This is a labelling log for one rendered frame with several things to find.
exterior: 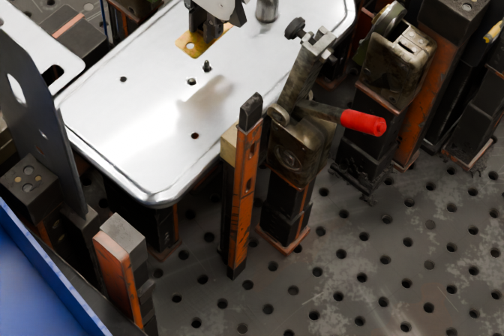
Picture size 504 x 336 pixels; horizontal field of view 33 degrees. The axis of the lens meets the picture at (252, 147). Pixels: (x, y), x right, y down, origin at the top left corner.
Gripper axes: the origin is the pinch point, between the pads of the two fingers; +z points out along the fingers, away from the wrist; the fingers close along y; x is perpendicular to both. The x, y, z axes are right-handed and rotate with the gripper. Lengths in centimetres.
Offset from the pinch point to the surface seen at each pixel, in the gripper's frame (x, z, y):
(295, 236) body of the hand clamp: 0.3, 37.2, -19.5
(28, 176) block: 28.8, 2.6, 1.2
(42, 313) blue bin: 38.3, 7.2, -10.2
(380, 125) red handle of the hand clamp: 0.1, -4.5, -26.3
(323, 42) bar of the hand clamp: -0.2, -11.1, -16.9
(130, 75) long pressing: 7.7, 10.4, 6.7
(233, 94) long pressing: 0.7, 10.4, -5.6
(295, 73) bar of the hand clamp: 1.7, -5.3, -15.1
